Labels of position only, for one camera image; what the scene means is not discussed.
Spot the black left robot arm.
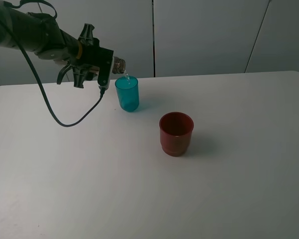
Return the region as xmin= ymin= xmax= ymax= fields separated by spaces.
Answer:
xmin=0 ymin=0 xmax=114 ymax=88

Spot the teal translucent plastic cup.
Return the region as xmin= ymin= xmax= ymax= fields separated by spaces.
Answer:
xmin=115 ymin=76 xmax=139 ymax=112

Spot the black camera cable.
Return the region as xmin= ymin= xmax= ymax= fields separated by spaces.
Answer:
xmin=0 ymin=0 xmax=106 ymax=127

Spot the brown translucent water bottle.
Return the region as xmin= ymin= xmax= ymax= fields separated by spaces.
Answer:
xmin=90 ymin=56 xmax=126 ymax=75

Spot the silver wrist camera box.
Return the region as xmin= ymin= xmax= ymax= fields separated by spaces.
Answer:
xmin=98 ymin=57 xmax=114 ymax=91

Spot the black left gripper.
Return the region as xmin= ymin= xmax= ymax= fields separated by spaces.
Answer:
xmin=69 ymin=23 xmax=113 ymax=89

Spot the red plastic cup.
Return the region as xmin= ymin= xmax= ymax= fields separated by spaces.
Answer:
xmin=159 ymin=112 xmax=194 ymax=157

